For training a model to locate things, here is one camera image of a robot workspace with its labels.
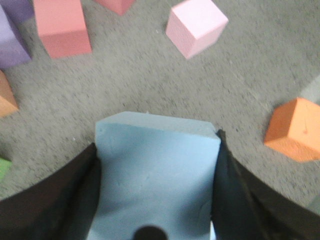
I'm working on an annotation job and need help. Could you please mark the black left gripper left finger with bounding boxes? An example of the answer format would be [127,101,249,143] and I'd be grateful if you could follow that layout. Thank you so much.
[0,143,102,240]

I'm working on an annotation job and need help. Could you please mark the far orange foam cube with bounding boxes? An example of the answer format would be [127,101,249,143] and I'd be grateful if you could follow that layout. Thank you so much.
[0,70,19,118]

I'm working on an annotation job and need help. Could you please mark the right red foam cube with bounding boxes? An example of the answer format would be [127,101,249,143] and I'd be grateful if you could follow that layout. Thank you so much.
[95,0,135,16]

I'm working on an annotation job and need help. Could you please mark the pink foam cube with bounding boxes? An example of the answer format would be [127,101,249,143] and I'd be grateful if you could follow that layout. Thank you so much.
[165,0,229,59]

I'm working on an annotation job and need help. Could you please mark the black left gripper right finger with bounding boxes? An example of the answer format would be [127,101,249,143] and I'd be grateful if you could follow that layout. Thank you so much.
[211,129,320,240]

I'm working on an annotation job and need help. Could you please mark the rear purple foam cube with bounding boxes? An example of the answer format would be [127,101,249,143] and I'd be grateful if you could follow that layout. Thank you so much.
[0,0,35,25]

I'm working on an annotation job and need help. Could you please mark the purple foam cube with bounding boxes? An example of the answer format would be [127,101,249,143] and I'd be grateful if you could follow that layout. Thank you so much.
[0,0,35,25]
[0,5,32,70]

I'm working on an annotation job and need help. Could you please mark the front purple foam cube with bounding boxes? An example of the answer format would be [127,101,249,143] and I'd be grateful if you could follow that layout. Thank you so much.
[0,5,32,70]

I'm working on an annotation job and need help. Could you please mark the orange foam cube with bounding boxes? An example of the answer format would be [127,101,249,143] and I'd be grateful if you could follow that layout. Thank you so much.
[264,97,320,163]
[0,70,19,118]

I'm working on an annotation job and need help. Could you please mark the light blue foam cube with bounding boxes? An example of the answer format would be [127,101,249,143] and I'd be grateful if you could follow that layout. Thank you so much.
[88,111,221,240]

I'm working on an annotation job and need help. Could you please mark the green foam cube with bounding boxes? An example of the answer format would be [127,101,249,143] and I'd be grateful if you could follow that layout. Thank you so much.
[0,158,12,181]

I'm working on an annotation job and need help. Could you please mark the left red foam cube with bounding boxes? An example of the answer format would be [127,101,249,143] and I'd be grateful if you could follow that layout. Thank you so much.
[33,0,92,59]

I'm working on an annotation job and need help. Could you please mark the red foam cube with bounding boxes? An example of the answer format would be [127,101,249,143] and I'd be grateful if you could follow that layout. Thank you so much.
[33,0,92,59]
[95,0,135,16]

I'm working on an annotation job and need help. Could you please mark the near orange foam cube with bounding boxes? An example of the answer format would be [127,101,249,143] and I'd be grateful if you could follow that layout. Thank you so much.
[264,97,320,163]

